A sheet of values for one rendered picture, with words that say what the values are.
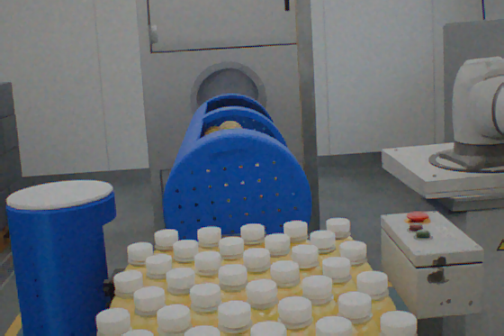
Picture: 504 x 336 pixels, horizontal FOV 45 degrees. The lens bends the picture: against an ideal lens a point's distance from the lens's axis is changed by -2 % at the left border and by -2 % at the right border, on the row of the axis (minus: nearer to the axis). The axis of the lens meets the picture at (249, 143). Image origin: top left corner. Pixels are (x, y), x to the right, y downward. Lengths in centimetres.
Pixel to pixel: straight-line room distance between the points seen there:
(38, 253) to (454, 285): 105
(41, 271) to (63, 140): 499
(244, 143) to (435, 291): 45
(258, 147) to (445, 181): 58
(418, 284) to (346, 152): 574
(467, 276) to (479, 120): 77
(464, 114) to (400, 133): 508
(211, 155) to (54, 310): 69
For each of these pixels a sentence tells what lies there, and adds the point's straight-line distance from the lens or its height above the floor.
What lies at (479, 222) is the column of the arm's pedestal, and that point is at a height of 92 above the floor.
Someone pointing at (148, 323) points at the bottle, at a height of 107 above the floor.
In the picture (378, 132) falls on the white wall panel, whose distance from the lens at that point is 667.
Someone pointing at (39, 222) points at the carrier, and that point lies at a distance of 160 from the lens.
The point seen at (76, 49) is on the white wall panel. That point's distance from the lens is 648.
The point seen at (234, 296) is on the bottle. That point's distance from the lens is 86.
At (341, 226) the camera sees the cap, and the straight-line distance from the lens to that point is 104.
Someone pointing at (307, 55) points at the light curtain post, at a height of 132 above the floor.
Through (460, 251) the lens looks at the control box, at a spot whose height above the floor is 110.
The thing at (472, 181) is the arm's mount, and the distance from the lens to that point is 160.
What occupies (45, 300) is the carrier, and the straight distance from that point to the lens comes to 167.
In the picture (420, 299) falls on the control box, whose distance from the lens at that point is 93.
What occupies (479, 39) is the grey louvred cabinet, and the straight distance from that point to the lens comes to 389.
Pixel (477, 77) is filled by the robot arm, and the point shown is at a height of 128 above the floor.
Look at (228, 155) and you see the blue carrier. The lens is 117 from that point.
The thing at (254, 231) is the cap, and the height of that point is 110.
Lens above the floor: 141
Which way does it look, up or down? 10 degrees down
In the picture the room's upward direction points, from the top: 3 degrees counter-clockwise
